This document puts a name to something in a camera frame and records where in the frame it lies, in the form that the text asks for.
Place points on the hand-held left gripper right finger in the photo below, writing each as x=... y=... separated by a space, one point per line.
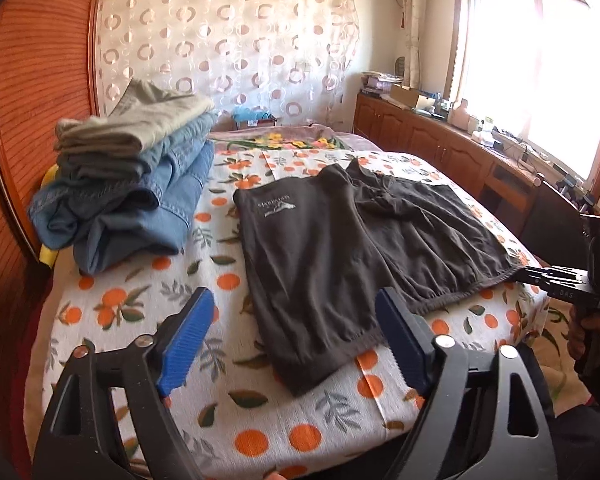
x=400 y=345

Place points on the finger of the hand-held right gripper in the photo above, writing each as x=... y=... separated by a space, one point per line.
x=550 y=276

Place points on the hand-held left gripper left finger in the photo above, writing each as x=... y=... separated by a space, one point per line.
x=187 y=345

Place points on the black pants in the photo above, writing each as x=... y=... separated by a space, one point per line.
x=330 y=250

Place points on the folded grey pants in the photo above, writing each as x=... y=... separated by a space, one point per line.
x=145 y=115

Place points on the person's right hand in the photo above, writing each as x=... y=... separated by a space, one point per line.
x=574 y=332

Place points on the small black tripod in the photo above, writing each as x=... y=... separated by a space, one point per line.
x=567 y=185
x=586 y=201

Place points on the orange fruit print sheet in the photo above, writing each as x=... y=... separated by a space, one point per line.
x=230 y=410

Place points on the folded blue jeans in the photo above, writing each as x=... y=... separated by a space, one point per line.
x=180 y=155
x=130 y=220

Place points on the white tissue box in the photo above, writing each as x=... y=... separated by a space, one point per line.
x=481 y=137

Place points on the green capped bottle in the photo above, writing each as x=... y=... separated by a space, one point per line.
x=487 y=124

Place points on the yellow plush toy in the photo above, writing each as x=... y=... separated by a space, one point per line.
x=49 y=255

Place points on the wooden low cabinet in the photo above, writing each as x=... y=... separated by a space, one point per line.
x=430 y=140

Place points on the white plastic jug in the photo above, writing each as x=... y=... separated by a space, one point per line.
x=461 y=115

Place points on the window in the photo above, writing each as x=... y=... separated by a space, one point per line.
x=530 y=70

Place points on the open cardboard box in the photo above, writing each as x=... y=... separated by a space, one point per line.
x=410 y=96

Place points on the floral blanket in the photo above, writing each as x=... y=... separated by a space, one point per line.
x=290 y=140

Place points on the blue plastic bag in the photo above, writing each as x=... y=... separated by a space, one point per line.
x=250 y=114

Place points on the stack of books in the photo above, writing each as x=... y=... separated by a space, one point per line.
x=380 y=81

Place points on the small round fan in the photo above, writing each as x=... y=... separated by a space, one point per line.
x=400 y=65

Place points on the beige patterned drape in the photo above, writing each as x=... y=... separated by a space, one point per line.
x=412 y=25

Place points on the circle patterned sheer curtain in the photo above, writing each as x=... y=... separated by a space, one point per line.
x=230 y=40

